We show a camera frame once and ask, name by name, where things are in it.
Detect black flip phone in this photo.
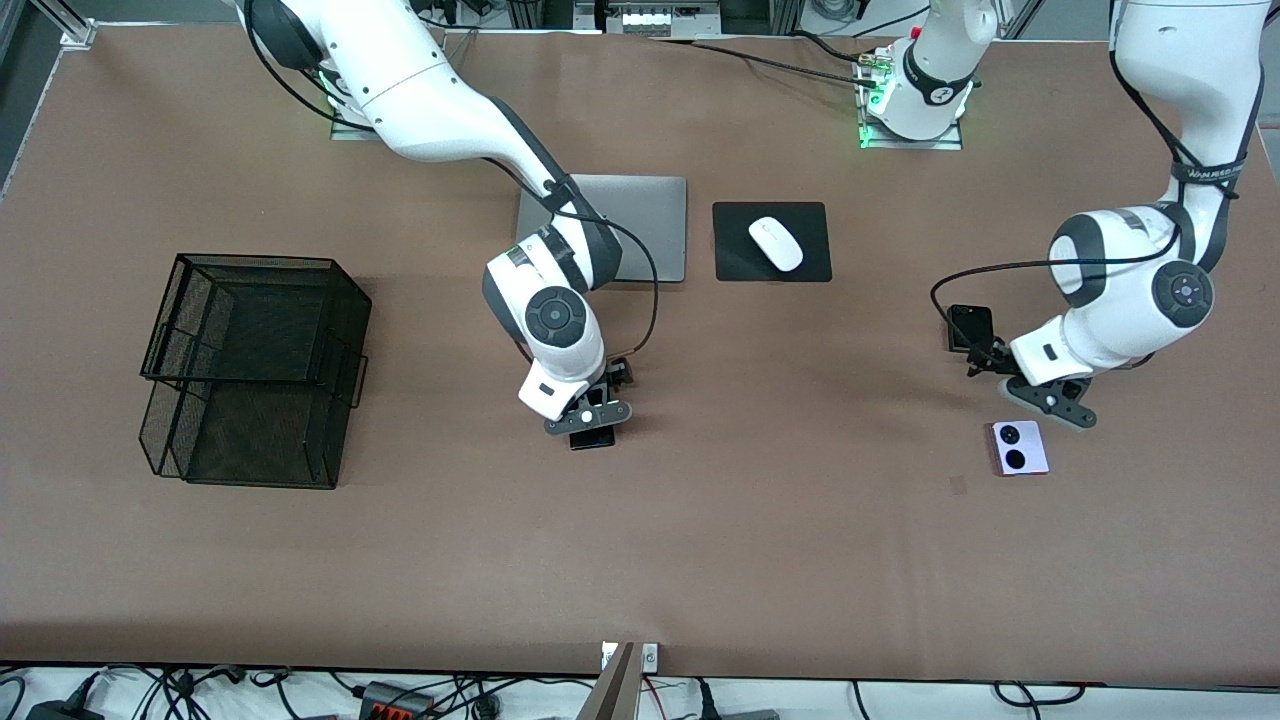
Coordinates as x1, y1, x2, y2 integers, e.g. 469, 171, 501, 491
947, 304, 997, 356

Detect black slab smartphone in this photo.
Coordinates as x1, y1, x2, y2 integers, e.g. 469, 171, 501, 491
568, 385, 617, 451

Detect lavender flip phone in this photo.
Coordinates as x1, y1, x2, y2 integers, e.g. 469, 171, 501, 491
990, 420, 1051, 478

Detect silver laptop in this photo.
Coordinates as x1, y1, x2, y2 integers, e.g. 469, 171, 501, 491
515, 174, 689, 284

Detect black mouse pad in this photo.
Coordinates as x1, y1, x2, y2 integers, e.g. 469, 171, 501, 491
712, 201, 833, 284

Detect white computer mouse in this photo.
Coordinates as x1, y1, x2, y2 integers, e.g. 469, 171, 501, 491
748, 216, 804, 273

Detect black mesh two-tier tray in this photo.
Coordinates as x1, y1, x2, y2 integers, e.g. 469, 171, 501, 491
138, 253, 373, 491

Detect black power strip orange switches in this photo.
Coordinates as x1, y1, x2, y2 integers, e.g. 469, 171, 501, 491
358, 680, 438, 720

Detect aluminium profile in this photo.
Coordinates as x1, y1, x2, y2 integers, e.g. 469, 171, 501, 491
30, 0, 99, 49

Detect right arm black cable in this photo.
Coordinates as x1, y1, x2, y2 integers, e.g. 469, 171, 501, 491
240, 0, 661, 366

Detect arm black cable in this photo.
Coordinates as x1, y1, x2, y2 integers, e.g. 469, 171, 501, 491
240, 0, 661, 366
930, 50, 1246, 376

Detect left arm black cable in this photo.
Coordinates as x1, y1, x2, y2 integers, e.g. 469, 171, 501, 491
930, 50, 1246, 376

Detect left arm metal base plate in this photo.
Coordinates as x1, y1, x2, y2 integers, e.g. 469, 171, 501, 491
858, 50, 964, 152

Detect white metal bracket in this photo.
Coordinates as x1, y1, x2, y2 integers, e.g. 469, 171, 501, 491
600, 642, 660, 673

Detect grey camera stand post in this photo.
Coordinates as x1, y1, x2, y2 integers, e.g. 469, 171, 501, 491
578, 642, 637, 720

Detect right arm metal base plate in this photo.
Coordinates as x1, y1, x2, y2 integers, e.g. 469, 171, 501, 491
330, 95, 401, 142

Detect black braided cable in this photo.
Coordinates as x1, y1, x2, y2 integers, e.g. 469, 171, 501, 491
648, 36, 883, 91

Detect metal frame with white connectors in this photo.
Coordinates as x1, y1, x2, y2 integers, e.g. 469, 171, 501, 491
575, 0, 723, 37

